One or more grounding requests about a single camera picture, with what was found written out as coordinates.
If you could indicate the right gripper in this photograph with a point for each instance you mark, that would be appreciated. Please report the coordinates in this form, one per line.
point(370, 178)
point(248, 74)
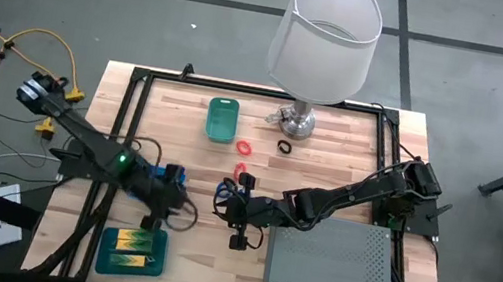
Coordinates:
point(247, 214)

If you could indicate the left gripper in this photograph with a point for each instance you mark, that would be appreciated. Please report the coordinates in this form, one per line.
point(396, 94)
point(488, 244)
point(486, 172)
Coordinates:
point(161, 197)

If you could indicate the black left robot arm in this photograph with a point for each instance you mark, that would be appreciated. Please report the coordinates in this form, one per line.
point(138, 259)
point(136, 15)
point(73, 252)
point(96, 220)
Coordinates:
point(90, 137)

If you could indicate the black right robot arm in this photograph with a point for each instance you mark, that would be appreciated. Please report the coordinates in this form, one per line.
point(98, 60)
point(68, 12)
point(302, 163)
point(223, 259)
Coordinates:
point(349, 192)

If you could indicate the blue perforated plastic basket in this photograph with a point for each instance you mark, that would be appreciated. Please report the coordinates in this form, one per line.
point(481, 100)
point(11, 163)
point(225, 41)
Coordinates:
point(155, 172)

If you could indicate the blue coil wristband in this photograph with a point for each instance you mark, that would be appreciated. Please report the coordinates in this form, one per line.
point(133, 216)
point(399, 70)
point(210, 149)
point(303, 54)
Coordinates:
point(219, 189)

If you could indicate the black coil wristband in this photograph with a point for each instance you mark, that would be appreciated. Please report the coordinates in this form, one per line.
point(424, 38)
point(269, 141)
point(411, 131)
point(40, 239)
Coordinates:
point(279, 146)
point(225, 183)

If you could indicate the orange coil wristband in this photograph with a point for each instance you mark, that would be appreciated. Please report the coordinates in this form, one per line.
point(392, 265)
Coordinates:
point(239, 147)
point(236, 170)

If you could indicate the large blue-green plastic bin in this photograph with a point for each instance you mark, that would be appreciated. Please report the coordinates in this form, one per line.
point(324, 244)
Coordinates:
point(157, 263)

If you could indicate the small turquoise plastic bin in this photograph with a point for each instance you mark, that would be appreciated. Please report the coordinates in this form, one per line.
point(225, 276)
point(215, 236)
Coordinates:
point(221, 121)

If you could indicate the grey perforated metal stand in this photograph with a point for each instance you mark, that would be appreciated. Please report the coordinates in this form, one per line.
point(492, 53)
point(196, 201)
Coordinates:
point(328, 264)

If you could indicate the silver table lamp white shade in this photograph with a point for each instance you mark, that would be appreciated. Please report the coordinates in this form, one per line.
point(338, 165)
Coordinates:
point(322, 46)

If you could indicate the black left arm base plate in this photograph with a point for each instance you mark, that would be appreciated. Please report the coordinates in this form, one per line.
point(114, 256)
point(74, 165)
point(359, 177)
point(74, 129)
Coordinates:
point(70, 168)

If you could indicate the black aluminium table frame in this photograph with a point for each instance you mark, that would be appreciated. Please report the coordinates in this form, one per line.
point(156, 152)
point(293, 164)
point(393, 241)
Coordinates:
point(264, 92)

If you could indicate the black frame knob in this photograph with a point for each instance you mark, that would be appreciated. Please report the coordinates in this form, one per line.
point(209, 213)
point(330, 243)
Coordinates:
point(186, 72)

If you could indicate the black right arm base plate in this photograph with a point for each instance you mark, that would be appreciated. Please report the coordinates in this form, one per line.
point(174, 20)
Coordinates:
point(420, 223)

